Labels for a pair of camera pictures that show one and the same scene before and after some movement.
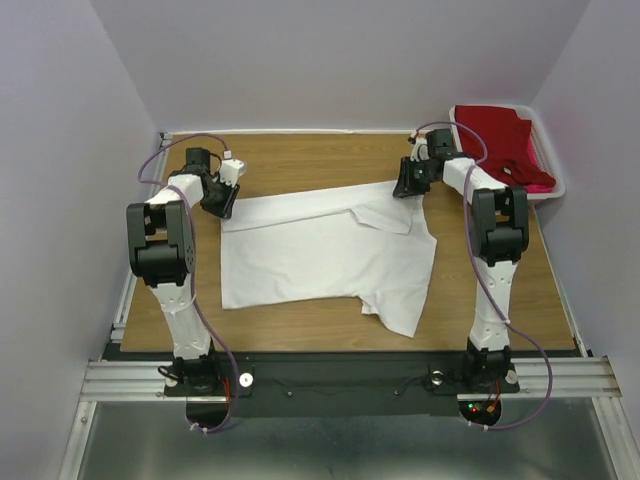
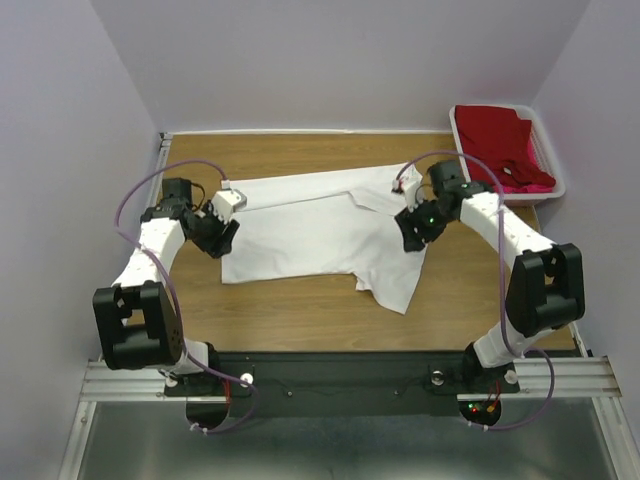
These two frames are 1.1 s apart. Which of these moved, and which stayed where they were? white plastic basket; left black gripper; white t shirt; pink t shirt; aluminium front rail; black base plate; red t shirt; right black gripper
Moved: white t shirt; left black gripper; right black gripper
Stayed: pink t shirt; white plastic basket; black base plate; aluminium front rail; red t shirt
